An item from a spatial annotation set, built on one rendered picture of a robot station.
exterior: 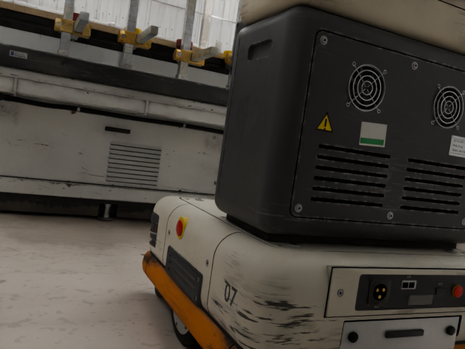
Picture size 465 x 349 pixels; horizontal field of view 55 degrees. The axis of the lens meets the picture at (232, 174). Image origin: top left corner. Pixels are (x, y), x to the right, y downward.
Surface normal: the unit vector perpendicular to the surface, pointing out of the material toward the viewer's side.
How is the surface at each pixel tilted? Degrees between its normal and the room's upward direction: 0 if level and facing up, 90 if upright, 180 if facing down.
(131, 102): 90
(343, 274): 90
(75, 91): 90
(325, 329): 90
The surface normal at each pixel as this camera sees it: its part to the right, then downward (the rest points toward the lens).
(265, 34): -0.90, -0.10
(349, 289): 0.41, 0.11
